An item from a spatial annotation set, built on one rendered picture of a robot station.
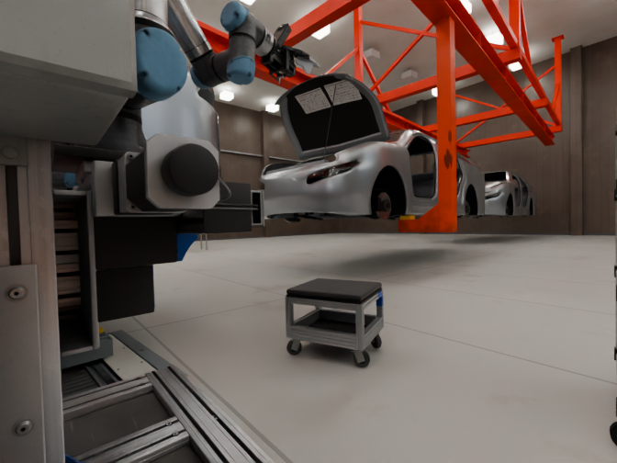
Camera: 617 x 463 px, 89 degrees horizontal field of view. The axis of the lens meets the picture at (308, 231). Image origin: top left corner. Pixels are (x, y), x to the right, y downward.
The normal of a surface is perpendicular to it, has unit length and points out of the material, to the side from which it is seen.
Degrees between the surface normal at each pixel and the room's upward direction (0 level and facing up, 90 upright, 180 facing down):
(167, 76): 97
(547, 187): 90
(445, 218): 90
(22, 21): 90
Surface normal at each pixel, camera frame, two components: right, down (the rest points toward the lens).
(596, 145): -0.76, 0.04
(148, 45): 0.84, 0.12
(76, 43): 0.65, 0.00
